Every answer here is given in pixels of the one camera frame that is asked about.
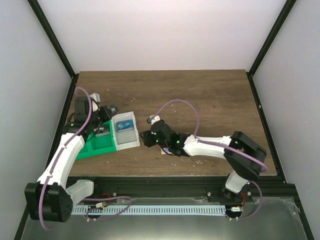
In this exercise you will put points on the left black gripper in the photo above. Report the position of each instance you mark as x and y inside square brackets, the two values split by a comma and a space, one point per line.
[107, 116]

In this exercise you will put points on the black frame post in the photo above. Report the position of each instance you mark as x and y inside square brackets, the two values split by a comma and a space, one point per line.
[42, 19]
[280, 20]

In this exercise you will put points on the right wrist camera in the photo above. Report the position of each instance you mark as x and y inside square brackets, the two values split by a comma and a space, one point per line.
[153, 119]

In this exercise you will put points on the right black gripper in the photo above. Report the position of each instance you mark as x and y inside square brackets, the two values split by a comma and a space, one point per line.
[147, 140]

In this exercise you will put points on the beige card holder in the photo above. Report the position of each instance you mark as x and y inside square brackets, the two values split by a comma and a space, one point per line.
[166, 151]

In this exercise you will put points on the green plastic bin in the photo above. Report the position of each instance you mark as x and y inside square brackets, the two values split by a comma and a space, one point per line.
[98, 144]

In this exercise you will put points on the right black frame post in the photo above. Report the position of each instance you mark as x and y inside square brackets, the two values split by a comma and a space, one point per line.
[280, 20]

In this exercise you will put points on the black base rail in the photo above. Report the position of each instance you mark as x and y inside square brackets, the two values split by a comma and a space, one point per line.
[209, 187]

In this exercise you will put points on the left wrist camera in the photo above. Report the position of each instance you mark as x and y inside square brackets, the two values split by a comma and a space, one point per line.
[95, 97]

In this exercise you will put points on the left black frame post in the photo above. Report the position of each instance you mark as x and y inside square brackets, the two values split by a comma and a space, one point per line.
[42, 19]

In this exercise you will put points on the white plastic bin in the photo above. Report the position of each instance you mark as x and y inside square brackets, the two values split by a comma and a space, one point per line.
[128, 138]

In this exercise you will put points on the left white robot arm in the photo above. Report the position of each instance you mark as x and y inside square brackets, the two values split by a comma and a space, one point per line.
[50, 199]

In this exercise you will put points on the blue vip card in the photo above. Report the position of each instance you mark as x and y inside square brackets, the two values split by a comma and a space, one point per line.
[125, 125]

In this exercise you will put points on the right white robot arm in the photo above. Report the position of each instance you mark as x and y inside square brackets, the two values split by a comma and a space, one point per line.
[245, 156]

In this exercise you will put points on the black vip card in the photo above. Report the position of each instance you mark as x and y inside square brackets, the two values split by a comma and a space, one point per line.
[112, 110]
[102, 131]

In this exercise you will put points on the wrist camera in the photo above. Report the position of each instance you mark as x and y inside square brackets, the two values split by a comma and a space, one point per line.
[95, 97]
[153, 119]

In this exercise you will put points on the light blue slotted strip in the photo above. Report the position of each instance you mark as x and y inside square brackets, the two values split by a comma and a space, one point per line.
[154, 210]

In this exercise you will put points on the black vip card in bin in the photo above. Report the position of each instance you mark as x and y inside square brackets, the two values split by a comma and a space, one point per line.
[102, 131]

